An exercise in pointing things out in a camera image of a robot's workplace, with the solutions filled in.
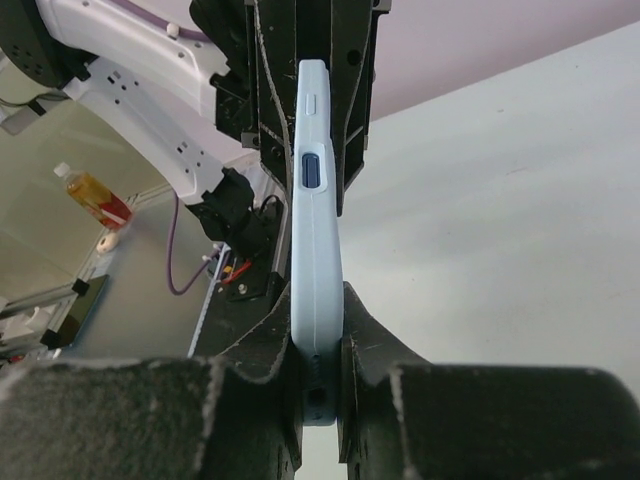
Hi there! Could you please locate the phone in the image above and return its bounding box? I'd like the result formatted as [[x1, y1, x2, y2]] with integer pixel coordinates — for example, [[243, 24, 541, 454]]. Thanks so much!
[[291, 59, 344, 426]]

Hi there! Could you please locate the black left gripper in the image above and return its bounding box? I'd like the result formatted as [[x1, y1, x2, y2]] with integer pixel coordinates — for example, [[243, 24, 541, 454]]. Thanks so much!
[[189, 1, 390, 214]]

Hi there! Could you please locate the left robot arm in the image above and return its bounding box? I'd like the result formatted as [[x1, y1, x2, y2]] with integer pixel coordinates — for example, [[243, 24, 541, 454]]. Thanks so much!
[[1, 1, 391, 262]]

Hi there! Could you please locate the orange drink bottle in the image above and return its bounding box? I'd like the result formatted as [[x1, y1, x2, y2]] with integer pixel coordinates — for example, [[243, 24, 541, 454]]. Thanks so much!
[[54, 162, 132, 231]]

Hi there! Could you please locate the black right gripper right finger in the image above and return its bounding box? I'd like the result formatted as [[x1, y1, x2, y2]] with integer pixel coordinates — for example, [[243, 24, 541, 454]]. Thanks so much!
[[338, 286, 639, 479]]

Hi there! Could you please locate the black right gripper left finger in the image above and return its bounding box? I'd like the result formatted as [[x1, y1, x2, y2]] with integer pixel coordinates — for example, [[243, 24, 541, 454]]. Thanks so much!
[[1, 290, 302, 479]]

